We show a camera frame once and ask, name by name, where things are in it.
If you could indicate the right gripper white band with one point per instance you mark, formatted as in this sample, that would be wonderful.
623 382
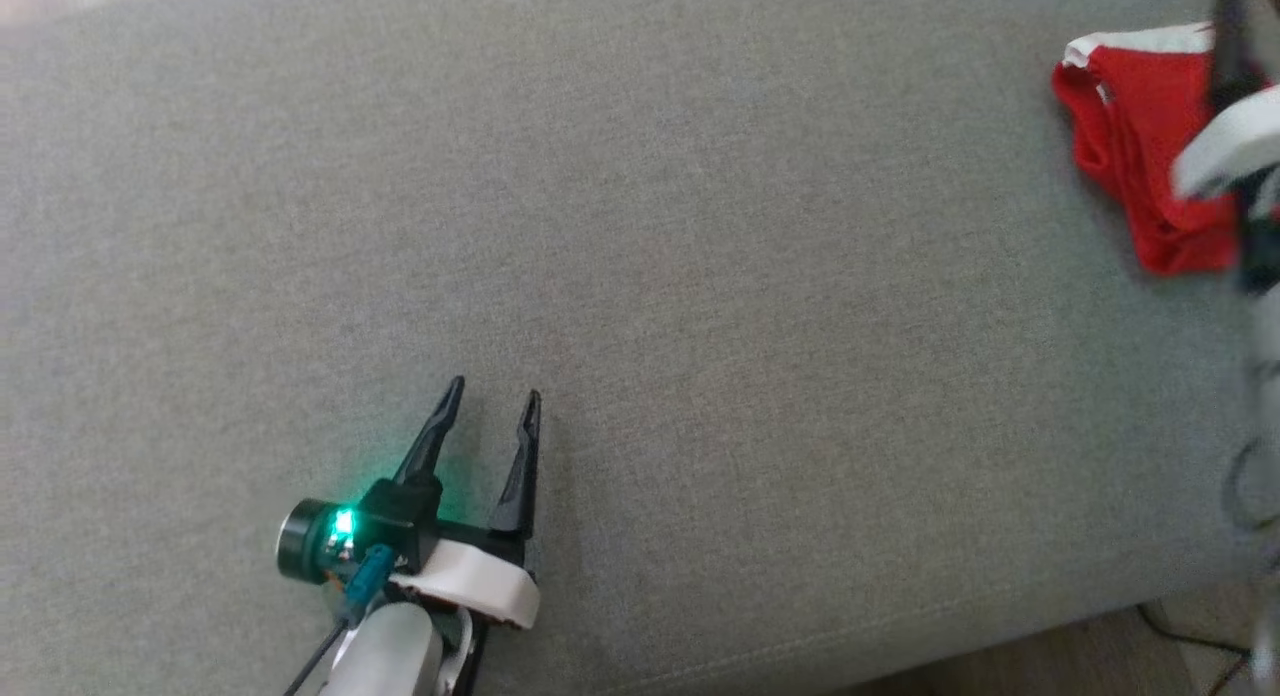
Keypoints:
1235 141

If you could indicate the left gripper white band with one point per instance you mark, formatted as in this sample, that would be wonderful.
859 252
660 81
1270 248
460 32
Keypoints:
470 581

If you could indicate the red garment with white trim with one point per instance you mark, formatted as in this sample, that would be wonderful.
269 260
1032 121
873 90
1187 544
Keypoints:
1140 126

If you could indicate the large grey sofa seat cushion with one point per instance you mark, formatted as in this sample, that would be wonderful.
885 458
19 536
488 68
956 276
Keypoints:
700 276

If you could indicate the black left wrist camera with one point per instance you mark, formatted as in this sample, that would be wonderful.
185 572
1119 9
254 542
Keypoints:
400 521

